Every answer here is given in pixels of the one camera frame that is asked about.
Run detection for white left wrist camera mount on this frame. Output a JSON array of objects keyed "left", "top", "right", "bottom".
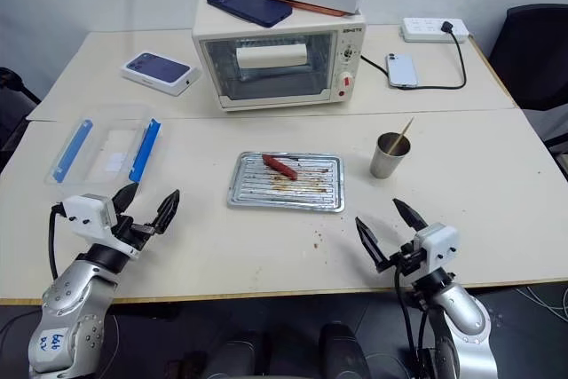
[{"left": 60, "top": 193, "right": 119, "bottom": 239}]

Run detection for black oven power cable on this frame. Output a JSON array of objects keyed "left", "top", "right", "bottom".
[{"left": 359, "top": 20, "right": 469, "bottom": 91}]

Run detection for white floor cables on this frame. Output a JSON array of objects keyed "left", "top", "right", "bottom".
[{"left": 513, "top": 282, "right": 568, "bottom": 323}]

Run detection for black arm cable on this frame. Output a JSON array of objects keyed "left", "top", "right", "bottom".
[
  {"left": 47, "top": 202, "right": 68, "bottom": 281},
  {"left": 393, "top": 258, "right": 432, "bottom": 374}
]

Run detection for silver baking tray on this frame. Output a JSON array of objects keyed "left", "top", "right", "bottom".
[{"left": 226, "top": 150, "right": 347, "bottom": 214}]

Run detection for dark rounded shape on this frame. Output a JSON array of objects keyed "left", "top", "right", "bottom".
[
  {"left": 318, "top": 322, "right": 373, "bottom": 379},
  {"left": 207, "top": 328, "right": 268, "bottom": 379}
]

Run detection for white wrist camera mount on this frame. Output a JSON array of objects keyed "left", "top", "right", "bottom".
[
  {"left": 60, "top": 193, "right": 119, "bottom": 239},
  {"left": 414, "top": 222, "right": 461, "bottom": 265}
]

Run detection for red sausage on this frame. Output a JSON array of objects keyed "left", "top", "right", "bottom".
[{"left": 261, "top": 153, "right": 298, "bottom": 181}]

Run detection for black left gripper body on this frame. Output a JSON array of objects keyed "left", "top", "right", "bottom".
[{"left": 110, "top": 215, "right": 158, "bottom": 261}]

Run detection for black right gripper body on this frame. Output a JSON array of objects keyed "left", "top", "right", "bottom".
[{"left": 376, "top": 240, "right": 426, "bottom": 276}]

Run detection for black office chair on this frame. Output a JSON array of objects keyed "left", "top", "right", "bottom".
[{"left": 487, "top": 4, "right": 568, "bottom": 154}]

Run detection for wooden stick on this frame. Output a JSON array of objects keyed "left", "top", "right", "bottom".
[{"left": 395, "top": 115, "right": 415, "bottom": 150}]

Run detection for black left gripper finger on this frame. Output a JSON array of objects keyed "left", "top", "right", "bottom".
[
  {"left": 110, "top": 182, "right": 140, "bottom": 223},
  {"left": 150, "top": 188, "right": 181, "bottom": 235}
]

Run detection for light blue smartphone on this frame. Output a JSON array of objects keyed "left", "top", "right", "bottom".
[{"left": 383, "top": 52, "right": 420, "bottom": 89}]

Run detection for dark blue smartphone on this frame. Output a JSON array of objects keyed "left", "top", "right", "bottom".
[{"left": 205, "top": 0, "right": 294, "bottom": 29}]

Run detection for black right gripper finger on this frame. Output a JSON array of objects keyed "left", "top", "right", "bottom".
[
  {"left": 354, "top": 217, "right": 389, "bottom": 272},
  {"left": 391, "top": 198, "right": 430, "bottom": 234}
]

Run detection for clear container with blue clips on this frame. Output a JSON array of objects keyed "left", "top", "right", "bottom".
[{"left": 43, "top": 103, "right": 166, "bottom": 187}]

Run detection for cream toaster oven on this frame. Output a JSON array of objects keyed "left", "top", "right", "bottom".
[{"left": 191, "top": 0, "right": 367, "bottom": 114}]

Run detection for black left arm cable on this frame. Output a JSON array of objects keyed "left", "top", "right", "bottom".
[{"left": 47, "top": 202, "right": 68, "bottom": 281}]

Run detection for stainless steel cup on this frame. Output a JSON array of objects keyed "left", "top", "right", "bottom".
[{"left": 369, "top": 131, "right": 413, "bottom": 180}]

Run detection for white power strip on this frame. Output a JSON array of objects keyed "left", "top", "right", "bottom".
[{"left": 400, "top": 16, "right": 472, "bottom": 44}]

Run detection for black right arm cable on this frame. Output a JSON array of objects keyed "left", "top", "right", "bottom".
[{"left": 393, "top": 258, "right": 432, "bottom": 374}]

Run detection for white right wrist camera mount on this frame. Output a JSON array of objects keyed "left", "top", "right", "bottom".
[{"left": 414, "top": 222, "right": 461, "bottom": 265}]

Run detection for white blue phone box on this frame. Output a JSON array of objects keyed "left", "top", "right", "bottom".
[{"left": 120, "top": 51, "right": 202, "bottom": 98}]

